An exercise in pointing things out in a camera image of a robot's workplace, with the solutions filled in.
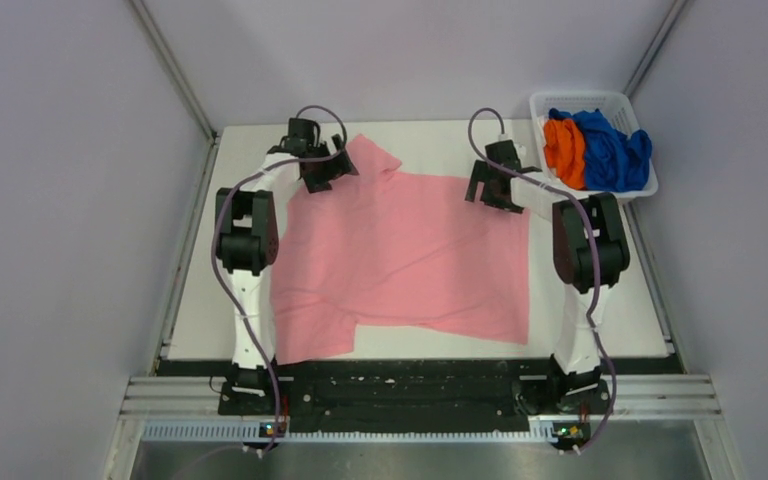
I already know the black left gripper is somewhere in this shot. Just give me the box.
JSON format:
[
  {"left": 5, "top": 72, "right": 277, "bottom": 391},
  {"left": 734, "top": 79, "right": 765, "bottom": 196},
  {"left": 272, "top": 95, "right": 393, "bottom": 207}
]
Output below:
[{"left": 302, "top": 134, "right": 356, "bottom": 193}]

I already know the pink t shirt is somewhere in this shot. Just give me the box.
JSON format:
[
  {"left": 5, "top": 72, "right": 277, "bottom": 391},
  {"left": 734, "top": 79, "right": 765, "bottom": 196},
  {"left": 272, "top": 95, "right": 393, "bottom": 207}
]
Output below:
[{"left": 270, "top": 135, "right": 530, "bottom": 364}]

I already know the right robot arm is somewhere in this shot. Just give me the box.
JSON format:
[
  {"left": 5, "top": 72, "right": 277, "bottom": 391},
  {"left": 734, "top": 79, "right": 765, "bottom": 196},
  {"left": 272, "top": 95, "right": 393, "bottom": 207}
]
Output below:
[{"left": 466, "top": 135, "right": 630, "bottom": 412}]

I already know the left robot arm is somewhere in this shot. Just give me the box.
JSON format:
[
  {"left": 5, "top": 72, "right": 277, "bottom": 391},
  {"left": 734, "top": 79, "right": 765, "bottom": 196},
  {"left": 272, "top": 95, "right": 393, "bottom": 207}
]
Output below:
[{"left": 211, "top": 116, "right": 358, "bottom": 414}]

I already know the orange t shirt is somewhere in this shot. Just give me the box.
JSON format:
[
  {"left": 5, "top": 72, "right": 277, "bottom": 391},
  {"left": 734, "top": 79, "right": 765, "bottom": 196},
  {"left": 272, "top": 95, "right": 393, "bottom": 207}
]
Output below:
[{"left": 543, "top": 118, "right": 586, "bottom": 190}]

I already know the blue t shirt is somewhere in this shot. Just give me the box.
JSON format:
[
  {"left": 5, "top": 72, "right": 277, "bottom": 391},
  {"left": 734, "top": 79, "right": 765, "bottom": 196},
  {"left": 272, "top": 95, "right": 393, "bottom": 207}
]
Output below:
[{"left": 544, "top": 108, "right": 653, "bottom": 193}]

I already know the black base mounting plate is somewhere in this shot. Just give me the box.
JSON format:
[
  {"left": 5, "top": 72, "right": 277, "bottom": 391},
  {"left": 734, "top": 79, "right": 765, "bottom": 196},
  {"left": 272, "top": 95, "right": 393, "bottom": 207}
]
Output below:
[{"left": 155, "top": 357, "right": 683, "bottom": 436}]

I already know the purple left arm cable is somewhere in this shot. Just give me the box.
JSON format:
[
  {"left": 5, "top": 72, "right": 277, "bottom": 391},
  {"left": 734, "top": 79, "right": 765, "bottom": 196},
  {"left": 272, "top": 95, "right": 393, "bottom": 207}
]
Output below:
[{"left": 209, "top": 104, "right": 350, "bottom": 458}]

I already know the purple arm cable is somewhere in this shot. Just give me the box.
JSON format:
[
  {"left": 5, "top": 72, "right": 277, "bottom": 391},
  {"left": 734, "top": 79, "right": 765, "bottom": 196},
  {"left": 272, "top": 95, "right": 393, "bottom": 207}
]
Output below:
[
  {"left": 209, "top": 104, "right": 350, "bottom": 458},
  {"left": 467, "top": 107, "right": 618, "bottom": 458}
]

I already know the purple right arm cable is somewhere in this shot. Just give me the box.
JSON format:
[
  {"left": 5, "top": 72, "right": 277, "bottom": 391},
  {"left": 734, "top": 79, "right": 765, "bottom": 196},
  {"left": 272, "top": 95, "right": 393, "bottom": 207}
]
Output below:
[{"left": 467, "top": 107, "right": 618, "bottom": 458}]

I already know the left aluminium corner post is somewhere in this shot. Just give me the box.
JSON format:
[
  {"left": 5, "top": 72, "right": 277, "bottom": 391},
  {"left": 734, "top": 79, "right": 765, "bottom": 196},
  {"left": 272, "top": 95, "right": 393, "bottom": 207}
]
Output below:
[{"left": 124, "top": 0, "right": 218, "bottom": 144}]

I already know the aluminium corner post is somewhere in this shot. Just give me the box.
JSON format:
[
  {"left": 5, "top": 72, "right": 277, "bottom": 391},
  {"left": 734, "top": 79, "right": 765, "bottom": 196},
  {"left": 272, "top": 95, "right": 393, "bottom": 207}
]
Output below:
[
  {"left": 623, "top": 0, "right": 691, "bottom": 98},
  {"left": 124, "top": 0, "right": 218, "bottom": 144}
]

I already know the right aluminium corner post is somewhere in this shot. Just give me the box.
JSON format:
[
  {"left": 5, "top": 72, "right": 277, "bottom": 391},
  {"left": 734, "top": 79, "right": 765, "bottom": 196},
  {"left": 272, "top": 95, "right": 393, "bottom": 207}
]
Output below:
[{"left": 623, "top": 0, "right": 691, "bottom": 98}]

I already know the white slotted cable duct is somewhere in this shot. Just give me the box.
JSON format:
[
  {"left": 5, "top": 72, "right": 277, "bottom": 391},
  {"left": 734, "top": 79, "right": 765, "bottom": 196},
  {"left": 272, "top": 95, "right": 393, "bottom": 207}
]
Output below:
[{"left": 141, "top": 420, "right": 584, "bottom": 445}]

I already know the aluminium frame rail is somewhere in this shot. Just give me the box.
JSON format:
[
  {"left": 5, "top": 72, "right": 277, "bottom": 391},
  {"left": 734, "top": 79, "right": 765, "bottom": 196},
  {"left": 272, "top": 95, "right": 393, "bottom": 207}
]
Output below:
[{"left": 613, "top": 374, "right": 722, "bottom": 421}]

